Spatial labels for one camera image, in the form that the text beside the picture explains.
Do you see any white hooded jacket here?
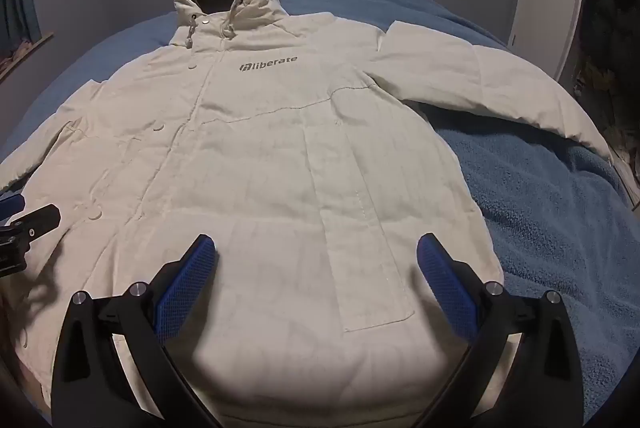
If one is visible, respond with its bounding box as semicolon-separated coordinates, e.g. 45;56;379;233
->
0;0;613;428

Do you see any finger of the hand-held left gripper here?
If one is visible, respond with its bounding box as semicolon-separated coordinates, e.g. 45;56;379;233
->
0;204;61;278
0;195;25;221

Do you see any dark patterned cloth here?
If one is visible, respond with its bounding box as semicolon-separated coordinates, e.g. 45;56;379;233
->
575;0;640;209

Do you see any blue fleece blanket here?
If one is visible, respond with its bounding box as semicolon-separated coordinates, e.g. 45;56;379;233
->
0;0;640;409

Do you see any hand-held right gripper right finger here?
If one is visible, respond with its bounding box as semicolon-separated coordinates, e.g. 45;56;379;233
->
415;232;586;428

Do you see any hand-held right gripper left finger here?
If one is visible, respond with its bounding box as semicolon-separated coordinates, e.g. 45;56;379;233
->
52;233;221;428

